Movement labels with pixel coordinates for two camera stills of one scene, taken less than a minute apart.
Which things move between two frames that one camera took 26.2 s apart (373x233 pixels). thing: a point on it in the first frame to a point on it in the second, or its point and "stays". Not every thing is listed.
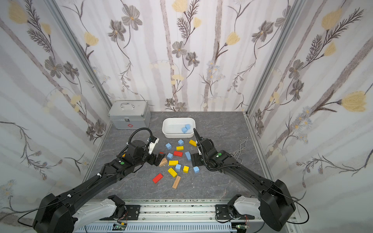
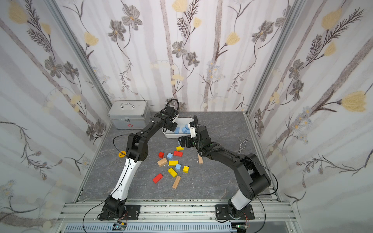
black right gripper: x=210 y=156 to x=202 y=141
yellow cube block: x=186 y=169 stays
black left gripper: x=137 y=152 to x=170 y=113
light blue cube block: x=170 y=156 stays
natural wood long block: x=176 y=182 stays
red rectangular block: x=178 y=153 stays
